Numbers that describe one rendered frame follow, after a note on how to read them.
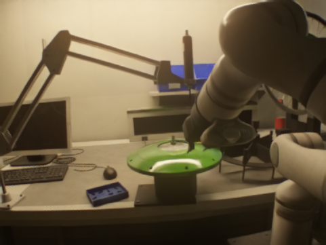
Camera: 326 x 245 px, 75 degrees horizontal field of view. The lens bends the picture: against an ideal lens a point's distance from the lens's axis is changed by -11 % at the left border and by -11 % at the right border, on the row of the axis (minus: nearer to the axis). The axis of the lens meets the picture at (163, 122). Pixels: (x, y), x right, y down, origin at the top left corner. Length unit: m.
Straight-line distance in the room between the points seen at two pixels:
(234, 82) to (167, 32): 1.39
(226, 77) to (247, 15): 0.10
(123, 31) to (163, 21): 0.28
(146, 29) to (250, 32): 1.46
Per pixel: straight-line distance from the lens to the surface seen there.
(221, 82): 0.32
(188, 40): 0.93
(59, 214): 0.86
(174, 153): 0.71
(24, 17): 1.92
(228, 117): 0.38
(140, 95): 1.65
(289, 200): 0.57
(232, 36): 0.25
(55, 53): 0.84
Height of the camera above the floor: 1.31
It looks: 11 degrees down
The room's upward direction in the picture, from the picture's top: 4 degrees counter-clockwise
